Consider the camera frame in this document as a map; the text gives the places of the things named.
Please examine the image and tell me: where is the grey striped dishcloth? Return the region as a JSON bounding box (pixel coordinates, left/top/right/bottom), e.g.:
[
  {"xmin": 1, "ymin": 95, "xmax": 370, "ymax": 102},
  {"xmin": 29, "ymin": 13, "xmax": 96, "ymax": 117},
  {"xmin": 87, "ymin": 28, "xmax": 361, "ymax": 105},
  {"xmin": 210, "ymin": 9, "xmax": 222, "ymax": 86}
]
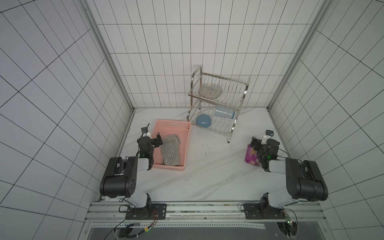
[{"xmin": 160, "ymin": 135, "xmax": 181, "ymax": 166}]

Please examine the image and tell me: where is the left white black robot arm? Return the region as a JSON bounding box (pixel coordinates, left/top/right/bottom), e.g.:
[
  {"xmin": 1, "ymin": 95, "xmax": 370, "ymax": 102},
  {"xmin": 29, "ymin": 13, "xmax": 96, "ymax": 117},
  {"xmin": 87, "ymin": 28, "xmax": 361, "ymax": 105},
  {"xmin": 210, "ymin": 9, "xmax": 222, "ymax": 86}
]
[{"xmin": 100, "ymin": 134, "xmax": 167, "ymax": 220}]

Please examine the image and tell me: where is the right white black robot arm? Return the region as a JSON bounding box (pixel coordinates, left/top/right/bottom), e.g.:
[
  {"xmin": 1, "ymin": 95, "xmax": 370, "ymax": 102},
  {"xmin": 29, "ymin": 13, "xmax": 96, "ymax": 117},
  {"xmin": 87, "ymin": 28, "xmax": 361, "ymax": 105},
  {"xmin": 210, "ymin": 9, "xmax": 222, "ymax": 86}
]
[{"xmin": 241, "ymin": 138, "xmax": 329, "ymax": 223}]

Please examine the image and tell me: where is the purple snack packet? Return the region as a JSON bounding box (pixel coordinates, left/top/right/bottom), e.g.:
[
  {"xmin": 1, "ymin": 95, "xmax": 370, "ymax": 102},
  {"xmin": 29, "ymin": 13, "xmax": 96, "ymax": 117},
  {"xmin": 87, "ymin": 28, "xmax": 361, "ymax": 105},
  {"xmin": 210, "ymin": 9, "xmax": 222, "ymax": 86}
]
[{"xmin": 244, "ymin": 137, "xmax": 261, "ymax": 167}]

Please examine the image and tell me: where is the pink plastic basket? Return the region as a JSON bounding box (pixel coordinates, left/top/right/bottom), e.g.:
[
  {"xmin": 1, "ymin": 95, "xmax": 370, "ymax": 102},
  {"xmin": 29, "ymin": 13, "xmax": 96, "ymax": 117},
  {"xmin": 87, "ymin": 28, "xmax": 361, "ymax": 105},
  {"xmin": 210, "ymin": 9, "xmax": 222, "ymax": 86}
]
[{"xmin": 151, "ymin": 120, "xmax": 191, "ymax": 171}]

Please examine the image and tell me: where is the clear blue plastic container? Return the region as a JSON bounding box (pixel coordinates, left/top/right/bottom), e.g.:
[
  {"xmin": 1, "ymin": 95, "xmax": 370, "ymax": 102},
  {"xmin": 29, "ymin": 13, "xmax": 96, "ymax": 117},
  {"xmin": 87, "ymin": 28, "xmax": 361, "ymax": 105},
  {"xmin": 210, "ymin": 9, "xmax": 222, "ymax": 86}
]
[{"xmin": 214, "ymin": 106, "xmax": 236, "ymax": 119}]

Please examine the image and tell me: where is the blue bowl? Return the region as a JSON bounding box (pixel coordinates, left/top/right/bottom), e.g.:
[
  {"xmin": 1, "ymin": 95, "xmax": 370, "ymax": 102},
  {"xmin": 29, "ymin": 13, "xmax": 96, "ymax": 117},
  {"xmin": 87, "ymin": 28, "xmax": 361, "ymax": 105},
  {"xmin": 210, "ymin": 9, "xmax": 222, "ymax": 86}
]
[{"xmin": 195, "ymin": 114, "xmax": 212, "ymax": 128}]

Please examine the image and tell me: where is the steel two-tier dish rack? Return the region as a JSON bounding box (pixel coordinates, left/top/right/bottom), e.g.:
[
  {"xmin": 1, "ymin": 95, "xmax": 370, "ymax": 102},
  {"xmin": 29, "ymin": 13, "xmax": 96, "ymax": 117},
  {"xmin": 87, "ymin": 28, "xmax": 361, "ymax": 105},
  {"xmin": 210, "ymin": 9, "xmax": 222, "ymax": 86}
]
[{"xmin": 187, "ymin": 66, "xmax": 250, "ymax": 143}]

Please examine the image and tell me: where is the round metal strainer plate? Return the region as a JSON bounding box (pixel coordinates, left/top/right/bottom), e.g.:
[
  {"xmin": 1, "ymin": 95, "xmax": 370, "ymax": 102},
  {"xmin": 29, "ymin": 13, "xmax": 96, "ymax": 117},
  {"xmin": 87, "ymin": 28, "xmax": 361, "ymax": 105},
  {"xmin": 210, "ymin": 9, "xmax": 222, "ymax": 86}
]
[{"xmin": 198, "ymin": 84, "xmax": 223, "ymax": 100}]

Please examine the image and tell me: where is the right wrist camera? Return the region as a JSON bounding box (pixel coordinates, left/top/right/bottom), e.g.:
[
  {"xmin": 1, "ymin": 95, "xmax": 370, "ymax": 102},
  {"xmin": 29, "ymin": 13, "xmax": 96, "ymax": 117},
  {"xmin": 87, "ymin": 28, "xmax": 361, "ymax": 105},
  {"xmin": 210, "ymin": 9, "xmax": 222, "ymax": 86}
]
[{"xmin": 261, "ymin": 130, "xmax": 275, "ymax": 145}]

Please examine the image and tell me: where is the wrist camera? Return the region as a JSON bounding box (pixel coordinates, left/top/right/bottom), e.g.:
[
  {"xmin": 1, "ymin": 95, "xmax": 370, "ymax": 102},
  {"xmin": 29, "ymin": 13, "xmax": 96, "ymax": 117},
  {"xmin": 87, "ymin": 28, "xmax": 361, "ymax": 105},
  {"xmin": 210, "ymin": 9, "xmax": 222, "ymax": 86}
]
[
  {"xmin": 261, "ymin": 130, "xmax": 275, "ymax": 145},
  {"xmin": 141, "ymin": 123, "xmax": 150, "ymax": 138}
]

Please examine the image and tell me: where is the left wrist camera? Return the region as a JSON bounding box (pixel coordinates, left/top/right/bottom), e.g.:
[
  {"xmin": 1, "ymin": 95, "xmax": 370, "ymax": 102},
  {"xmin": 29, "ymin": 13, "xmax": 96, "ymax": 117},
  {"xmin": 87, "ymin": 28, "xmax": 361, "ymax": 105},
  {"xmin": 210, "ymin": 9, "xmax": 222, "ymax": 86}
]
[{"xmin": 141, "ymin": 123, "xmax": 150, "ymax": 138}]

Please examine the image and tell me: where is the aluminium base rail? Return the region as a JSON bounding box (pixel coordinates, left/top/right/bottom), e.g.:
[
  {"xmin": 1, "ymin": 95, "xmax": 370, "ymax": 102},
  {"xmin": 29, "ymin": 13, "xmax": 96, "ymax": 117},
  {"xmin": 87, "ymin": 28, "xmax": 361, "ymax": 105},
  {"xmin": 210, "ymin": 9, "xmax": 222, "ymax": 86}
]
[{"xmin": 79, "ymin": 201, "xmax": 334, "ymax": 240}]

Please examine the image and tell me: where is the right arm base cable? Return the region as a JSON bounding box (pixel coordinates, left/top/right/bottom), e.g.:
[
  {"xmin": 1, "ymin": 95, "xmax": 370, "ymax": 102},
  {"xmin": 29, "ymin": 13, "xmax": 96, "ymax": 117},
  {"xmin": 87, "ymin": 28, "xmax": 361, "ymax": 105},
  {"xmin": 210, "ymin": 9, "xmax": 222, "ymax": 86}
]
[{"xmin": 277, "ymin": 208, "xmax": 299, "ymax": 238}]

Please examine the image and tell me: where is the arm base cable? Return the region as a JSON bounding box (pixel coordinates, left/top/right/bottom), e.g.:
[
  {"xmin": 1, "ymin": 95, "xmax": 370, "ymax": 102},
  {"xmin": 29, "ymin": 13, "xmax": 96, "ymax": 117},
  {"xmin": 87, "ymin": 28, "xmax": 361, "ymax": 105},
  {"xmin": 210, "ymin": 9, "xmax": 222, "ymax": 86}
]
[
  {"xmin": 277, "ymin": 208, "xmax": 299, "ymax": 238},
  {"xmin": 103, "ymin": 209, "xmax": 159, "ymax": 240}
]

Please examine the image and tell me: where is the left arm base cable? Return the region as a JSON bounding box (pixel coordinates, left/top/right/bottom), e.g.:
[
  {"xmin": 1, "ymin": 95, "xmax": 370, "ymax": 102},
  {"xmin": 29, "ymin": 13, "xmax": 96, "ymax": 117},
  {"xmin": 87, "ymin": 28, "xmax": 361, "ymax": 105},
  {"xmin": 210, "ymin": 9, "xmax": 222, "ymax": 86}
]
[{"xmin": 103, "ymin": 209, "xmax": 159, "ymax": 240}]

